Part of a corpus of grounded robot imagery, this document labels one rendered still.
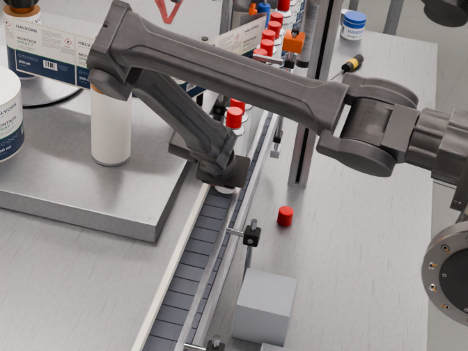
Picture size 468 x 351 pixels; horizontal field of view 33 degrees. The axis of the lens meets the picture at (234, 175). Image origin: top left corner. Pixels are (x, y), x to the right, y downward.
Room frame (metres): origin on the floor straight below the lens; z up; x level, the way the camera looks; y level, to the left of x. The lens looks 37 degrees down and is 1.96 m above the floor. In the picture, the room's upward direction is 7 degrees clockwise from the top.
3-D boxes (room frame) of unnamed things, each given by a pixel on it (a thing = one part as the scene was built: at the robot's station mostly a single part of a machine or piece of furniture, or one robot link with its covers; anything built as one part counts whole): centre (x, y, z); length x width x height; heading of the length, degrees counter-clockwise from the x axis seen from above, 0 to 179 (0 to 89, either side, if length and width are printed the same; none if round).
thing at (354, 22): (2.30, -0.32, 0.86); 0.07 x 0.07 x 0.07
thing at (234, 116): (1.37, 0.01, 0.98); 0.05 x 0.05 x 0.20
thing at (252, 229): (1.14, -0.03, 0.91); 0.07 x 0.03 x 0.17; 82
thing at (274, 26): (1.79, -0.05, 0.98); 0.05 x 0.05 x 0.20
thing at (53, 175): (1.66, 0.42, 0.86); 0.80 x 0.67 x 0.05; 172
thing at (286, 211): (1.34, -0.12, 0.85); 0.03 x 0.03 x 0.03
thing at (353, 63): (2.04, -0.28, 0.84); 0.20 x 0.03 x 0.03; 149
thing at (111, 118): (1.44, 0.29, 1.03); 0.09 x 0.09 x 0.30
